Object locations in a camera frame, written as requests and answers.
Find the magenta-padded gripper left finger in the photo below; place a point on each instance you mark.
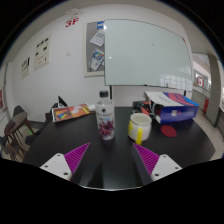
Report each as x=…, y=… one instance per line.
x=68, y=163

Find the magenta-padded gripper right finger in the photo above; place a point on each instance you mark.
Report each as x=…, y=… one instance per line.
x=151, y=161

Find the clear bottle with black cap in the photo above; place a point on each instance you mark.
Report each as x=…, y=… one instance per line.
x=105, y=116

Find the flat round red coaster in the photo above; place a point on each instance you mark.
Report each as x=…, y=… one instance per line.
x=168, y=131

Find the colourful flat box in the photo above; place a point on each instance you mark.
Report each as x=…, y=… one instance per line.
x=70, y=112

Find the red and black tool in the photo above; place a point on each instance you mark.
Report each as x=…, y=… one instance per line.
x=143, y=108

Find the blue red white cardboard box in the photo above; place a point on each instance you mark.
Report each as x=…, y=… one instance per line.
x=176, y=108

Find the small white box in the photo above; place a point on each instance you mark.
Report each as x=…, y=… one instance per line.
x=92, y=107

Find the dark chair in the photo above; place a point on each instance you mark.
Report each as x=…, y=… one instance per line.
x=18, y=109

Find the red floor cabinet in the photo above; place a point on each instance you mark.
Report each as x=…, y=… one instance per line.
x=206, y=106

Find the red and white hanging sign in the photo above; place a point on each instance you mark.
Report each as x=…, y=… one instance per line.
x=200, y=81

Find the whiteboard on black stand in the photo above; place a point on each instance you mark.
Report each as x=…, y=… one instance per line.
x=146, y=53

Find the grey notice board with papers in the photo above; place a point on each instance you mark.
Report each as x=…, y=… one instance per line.
x=95, y=50

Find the small white wall poster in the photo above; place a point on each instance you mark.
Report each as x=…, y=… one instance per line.
x=25, y=67

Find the large white wall poster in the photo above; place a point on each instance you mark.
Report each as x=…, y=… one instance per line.
x=42, y=52

